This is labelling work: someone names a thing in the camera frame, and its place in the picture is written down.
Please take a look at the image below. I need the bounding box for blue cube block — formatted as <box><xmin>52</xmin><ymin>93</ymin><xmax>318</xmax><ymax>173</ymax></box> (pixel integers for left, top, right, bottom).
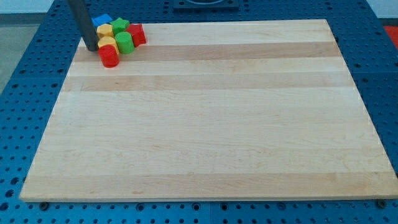
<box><xmin>91</xmin><ymin>14</ymin><xmax>113</xmax><ymax>27</ymax></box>

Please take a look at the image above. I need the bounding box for wooden board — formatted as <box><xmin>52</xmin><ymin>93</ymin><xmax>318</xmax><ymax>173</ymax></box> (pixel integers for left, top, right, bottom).
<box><xmin>20</xmin><ymin>19</ymin><xmax>397</xmax><ymax>202</ymax></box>

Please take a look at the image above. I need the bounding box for green cylinder block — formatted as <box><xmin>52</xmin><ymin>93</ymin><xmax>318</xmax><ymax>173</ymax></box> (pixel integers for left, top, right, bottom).
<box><xmin>115</xmin><ymin>32</ymin><xmax>135</xmax><ymax>54</ymax></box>

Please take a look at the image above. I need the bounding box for red star block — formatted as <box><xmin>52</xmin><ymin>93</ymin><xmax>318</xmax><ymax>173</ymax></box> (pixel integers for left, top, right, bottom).
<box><xmin>125</xmin><ymin>24</ymin><xmax>147</xmax><ymax>47</ymax></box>

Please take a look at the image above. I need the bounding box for red cylinder block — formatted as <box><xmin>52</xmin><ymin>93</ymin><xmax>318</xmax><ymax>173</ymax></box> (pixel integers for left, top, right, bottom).
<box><xmin>98</xmin><ymin>45</ymin><xmax>119</xmax><ymax>68</ymax></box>

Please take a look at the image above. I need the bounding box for yellow heart block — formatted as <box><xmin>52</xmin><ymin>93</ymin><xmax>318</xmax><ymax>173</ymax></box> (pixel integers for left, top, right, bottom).
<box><xmin>98</xmin><ymin>36</ymin><xmax>119</xmax><ymax>55</ymax></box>

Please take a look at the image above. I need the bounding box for green star block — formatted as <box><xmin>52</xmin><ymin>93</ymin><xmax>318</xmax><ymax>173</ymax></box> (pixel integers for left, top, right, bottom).
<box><xmin>110</xmin><ymin>17</ymin><xmax>130</xmax><ymax>35</ymax></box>

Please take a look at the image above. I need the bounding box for yellow hexagon block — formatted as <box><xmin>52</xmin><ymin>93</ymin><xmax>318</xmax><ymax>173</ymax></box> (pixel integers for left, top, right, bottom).
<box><xmin>96</xmin><ymin>24</ymin><xmax>114</xmax><ymax>39</ymax></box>

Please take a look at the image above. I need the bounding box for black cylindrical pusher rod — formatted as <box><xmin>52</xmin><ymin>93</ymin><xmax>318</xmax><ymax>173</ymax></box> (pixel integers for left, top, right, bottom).
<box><xmin>67</xmin><ymin>0</ymin><xmax>99</xmax><ymax>52</ymax></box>

